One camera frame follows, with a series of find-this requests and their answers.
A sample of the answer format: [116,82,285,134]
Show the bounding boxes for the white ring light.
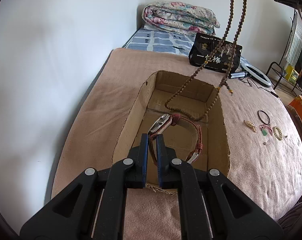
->
[229,62,272,88]

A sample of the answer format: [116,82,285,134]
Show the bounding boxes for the yellow box on rack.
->
[285,64,299,85]

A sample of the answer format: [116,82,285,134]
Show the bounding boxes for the long brown bead necklace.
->
[164,0,249,122]

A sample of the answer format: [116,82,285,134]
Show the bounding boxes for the black clothes rack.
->
[266,9,302,94]

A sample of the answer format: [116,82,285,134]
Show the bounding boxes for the striped hanging towel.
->
[284,11,302,67]

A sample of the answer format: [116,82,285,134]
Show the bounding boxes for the green jade pendant red cord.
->
[258,124,273,145]

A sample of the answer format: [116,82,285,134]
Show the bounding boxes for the black ring light cable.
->
[238,76,279,98]

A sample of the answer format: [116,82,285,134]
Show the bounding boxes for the striped grey trousers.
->
[278,201,302,239]

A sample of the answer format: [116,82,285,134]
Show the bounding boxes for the open cardboard box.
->
[112,70,231,197]

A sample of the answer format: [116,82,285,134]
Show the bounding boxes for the folded floral quilt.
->
[142,1,220,35]

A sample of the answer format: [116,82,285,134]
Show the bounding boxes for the blue checkered bed sheet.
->
[124,29,249,73]

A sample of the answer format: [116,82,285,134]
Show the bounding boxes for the black snack bag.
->
[188,33,232,73]

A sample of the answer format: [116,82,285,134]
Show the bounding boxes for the white pearl bracelet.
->
[244,119,258,133]

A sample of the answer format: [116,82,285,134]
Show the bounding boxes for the red strap wristwatch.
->
[148,113,203,164]

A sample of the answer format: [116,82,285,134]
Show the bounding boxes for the cream bead bracelet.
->
[272,126,284,141]

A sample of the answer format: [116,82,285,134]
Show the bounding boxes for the dark blue bangle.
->
[257,110,270,125]

